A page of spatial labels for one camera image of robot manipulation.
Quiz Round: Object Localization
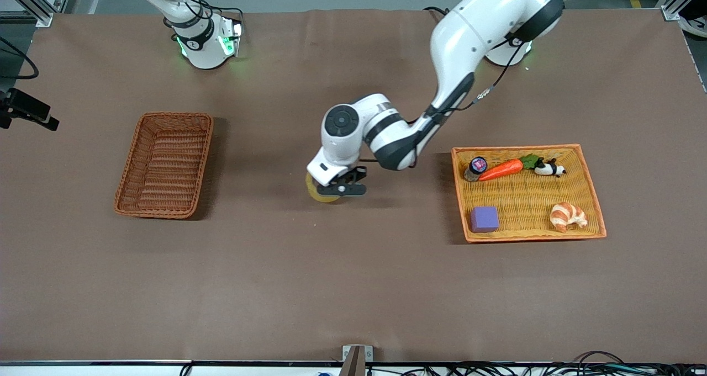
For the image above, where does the clear yellowish tape roll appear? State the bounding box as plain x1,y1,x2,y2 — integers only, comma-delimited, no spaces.
305,172,342,203

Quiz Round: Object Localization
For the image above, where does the brown wicker basket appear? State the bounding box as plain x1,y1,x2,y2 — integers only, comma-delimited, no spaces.
114,112,214,220

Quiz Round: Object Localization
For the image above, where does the orange wicker basket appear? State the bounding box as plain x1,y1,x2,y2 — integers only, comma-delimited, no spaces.
451,144,607,243

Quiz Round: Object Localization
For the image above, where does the brown table cloth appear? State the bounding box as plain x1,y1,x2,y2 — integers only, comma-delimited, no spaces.
0,9,707,363

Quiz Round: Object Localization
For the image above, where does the small bottle purple lid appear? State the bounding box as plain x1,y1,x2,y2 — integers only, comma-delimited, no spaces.
464,156,489,183

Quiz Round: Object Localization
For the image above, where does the purple foam block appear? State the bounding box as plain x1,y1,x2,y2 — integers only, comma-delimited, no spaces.
470,206,500,234

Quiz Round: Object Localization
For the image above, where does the orange toy carrot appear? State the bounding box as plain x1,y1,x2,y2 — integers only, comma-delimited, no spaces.
478,153,543,182

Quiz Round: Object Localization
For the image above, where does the black white panda toy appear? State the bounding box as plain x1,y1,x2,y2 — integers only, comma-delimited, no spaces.
534,158,567,178

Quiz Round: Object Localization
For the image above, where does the toy croissant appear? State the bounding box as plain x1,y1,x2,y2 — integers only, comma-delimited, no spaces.
550,202,588,234

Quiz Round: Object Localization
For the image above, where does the aluminium frame post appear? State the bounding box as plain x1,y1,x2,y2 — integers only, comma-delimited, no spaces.
661,0,707,22
0,0,76,28

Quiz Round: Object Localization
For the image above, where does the metal table edge bracket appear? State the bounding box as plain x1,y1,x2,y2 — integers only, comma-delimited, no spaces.
342,345,374,376

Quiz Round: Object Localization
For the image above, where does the black right base cable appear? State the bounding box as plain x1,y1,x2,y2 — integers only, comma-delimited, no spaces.
166,0,245,34

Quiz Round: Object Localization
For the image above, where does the black floor cable bundle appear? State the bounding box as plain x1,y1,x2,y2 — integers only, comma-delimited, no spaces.
365,351,707,376

